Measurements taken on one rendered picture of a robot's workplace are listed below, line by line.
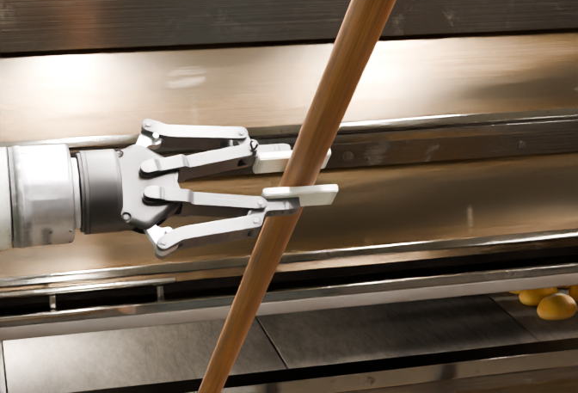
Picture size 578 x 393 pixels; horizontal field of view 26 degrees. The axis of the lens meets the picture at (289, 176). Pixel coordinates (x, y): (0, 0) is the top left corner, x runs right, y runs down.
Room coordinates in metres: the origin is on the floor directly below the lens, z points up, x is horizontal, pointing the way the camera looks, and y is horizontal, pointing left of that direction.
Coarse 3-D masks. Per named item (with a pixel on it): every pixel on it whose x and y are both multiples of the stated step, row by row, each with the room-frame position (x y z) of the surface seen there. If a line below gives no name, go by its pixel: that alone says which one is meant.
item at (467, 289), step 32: (576, 256) 2.56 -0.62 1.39; (224, 288) 2.37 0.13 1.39; (416, 288) 2.30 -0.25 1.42; (448, 288) 2.31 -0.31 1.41; (480, 288) 2.33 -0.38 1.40; (512, 288) 2.34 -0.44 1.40; (96, 320) 2.14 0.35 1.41; (128, 320) 2.15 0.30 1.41; (160, 320) 2.17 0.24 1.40; (192, 320) 2.18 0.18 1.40
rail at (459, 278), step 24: (552, 264) 2.38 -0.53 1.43; (576, 264) 2.39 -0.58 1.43; (288, 288) 2.25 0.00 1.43; (312, 288) 2.25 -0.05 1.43; (336, 288) 2.26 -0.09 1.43; (360, 288) 2.27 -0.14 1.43; (384, 288) 2.28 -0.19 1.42; (408, 288) 2.29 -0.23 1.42; (48, 312) 2.12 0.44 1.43; (72, 312) 2.13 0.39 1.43; (96, 312) 2.14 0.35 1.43; (120, 312) 2.15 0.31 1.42; (144, 312) 2.16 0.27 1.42
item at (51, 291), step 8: (120, 280) 2.20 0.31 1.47; (128, 280) 2.20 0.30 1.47; (136, 280) 2.21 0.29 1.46; (144, 280) 2.21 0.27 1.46; (152, 280) 2.21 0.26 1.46; (160, 280) 2.21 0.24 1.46; (168, 280) 2.22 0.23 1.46; (32, 288) 2.16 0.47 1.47; (40, 288) 2.16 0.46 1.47; (48, 288) 2.17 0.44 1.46; (56, 288) 2.17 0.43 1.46; (64, 288) 2.17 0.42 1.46; (72, 288) 2.17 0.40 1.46; (80, 288) 2.18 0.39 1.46; (88, 288) 2.18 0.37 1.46; (96, 288) 2.18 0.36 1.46; (104, 288) 2.19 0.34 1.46; (112, 288) 2.19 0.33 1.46; (120, 288) 2.20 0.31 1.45; (128, 288) 2.20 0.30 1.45; (160, 288) 2.21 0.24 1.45; (0, 296) 2.14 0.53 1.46; (8, 296) 2.14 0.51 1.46; (16, 296) 2.15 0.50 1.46; (24, 296) 2.15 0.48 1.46; (32, 296) 2.15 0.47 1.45; (40, 296) 2.16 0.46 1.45; (160, 296) 2.21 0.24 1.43
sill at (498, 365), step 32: (448, 352) 2.53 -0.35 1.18; (480, 352) 2.53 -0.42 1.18; (512, 352) 2.53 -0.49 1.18; (544, 352) 2.53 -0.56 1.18; (576, 352) 2.54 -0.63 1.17; (160, 384) 2.36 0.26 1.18; (192, 384) 2.36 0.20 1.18; (224, 384) 2.36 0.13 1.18; (256, 384) 2.36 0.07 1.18; (288, 384) 2.38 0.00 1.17; (320, 384) 2.40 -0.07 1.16; (352, 384) 2.41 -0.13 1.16; (384, 384) 2.43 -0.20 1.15
